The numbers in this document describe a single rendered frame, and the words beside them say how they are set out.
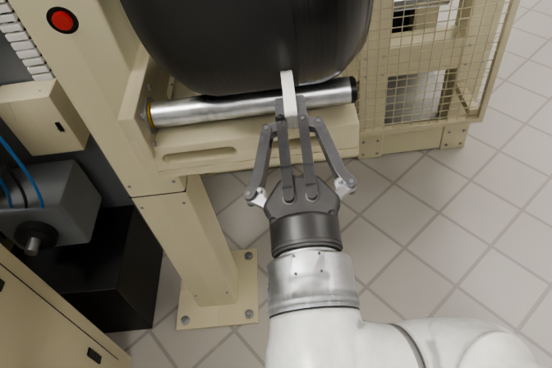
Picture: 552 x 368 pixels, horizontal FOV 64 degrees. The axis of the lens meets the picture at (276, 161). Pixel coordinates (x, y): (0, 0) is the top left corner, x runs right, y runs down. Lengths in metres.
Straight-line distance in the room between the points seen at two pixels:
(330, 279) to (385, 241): 1.19
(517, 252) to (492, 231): 0.10
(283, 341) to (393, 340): 0.10
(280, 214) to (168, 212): 0.63
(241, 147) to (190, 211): 0.36
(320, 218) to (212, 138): 0.34
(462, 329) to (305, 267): 0.16
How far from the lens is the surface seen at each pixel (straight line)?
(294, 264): 0.43
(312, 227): 0.44
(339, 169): 0.49
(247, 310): 1.49
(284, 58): 0.54
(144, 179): 0.99
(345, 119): 0.74
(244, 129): 0.75
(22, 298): 1.07
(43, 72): 0.86
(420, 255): 1.59
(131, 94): 0.75
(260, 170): 0.50
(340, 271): 0.43
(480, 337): 0.47
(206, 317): 1.53
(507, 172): 1.88
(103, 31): 0.76
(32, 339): 1.11
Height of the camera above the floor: 1.37
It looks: 48 degrees down
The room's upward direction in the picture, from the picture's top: 11 degrees counter-clockwise
